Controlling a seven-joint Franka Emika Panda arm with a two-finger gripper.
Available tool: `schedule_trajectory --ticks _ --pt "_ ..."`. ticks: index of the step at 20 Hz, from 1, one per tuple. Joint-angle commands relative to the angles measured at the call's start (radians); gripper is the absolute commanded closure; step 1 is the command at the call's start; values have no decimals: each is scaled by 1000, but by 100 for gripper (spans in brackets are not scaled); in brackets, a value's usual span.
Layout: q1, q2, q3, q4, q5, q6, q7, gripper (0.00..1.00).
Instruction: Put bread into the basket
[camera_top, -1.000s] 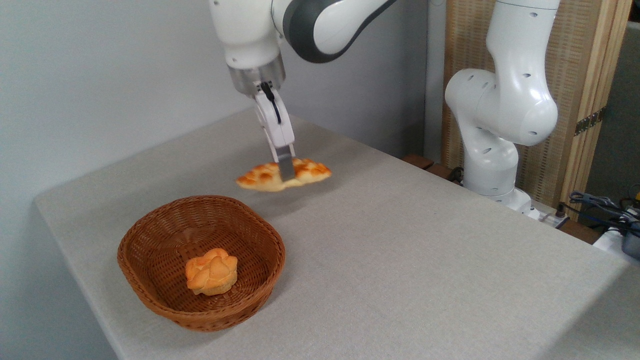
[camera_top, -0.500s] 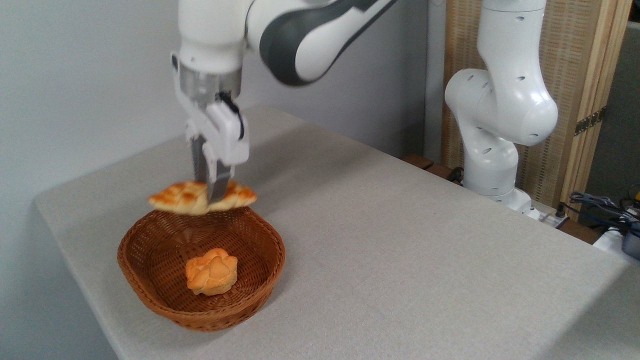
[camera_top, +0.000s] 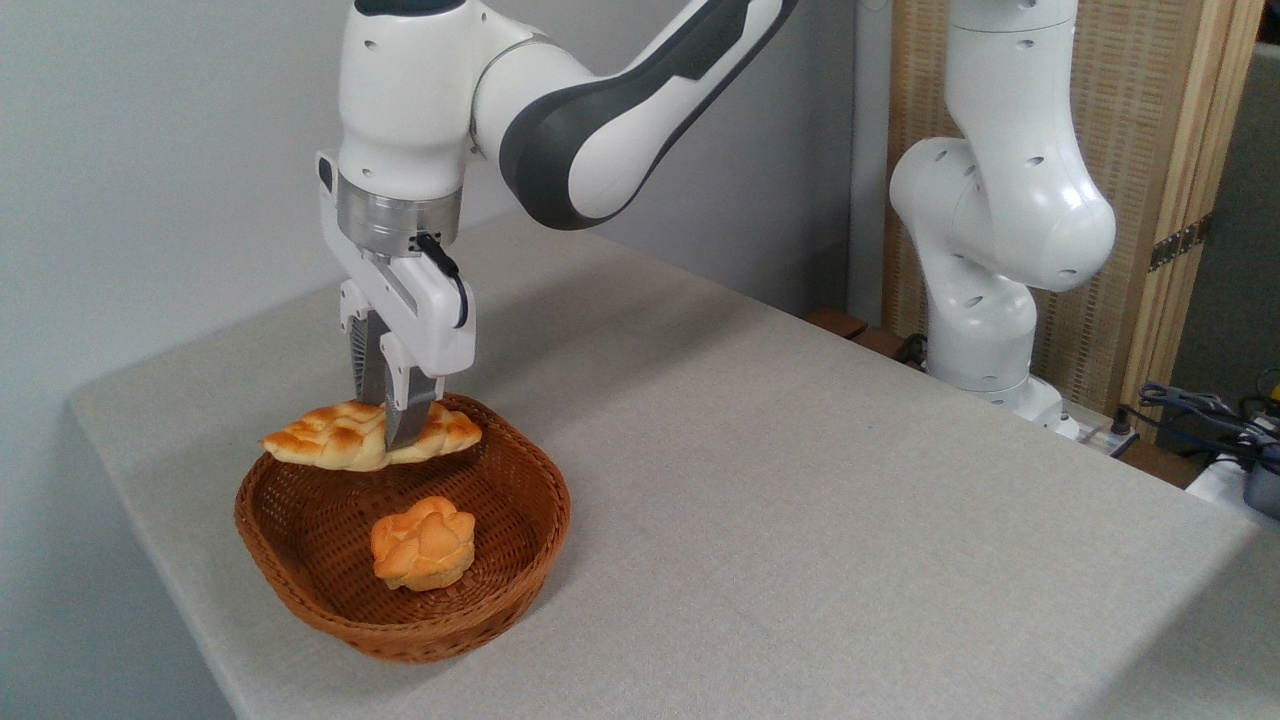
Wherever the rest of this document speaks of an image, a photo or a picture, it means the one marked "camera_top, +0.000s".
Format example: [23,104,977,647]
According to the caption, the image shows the metal screen hinge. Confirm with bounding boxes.
[1148,214,1212,273]

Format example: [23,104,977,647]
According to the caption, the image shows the white power strip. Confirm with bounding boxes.
[1185,455,1263,513]

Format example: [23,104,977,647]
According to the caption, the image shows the brown wooden block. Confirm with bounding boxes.
[802,307,870,342]
[850,327,913,362]

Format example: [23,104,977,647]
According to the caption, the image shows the brown wicker basket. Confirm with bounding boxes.
[234,392,573,665]

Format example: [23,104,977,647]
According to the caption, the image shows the long braided bread loaf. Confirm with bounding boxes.
[260,400,484,474]

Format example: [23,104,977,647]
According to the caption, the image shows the blue-grey cable bundle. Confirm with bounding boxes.
[1137,381,1280,473]

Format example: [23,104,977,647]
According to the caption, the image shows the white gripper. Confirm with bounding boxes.
[317,151,477,452]

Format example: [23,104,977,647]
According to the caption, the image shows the round golden bread roll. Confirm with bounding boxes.
[370,496,477,592]

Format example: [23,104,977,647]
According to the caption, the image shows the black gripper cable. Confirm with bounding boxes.
[414,231,470,330]

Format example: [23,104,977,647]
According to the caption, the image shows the grey box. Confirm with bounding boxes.
[1242,460,1280,522]

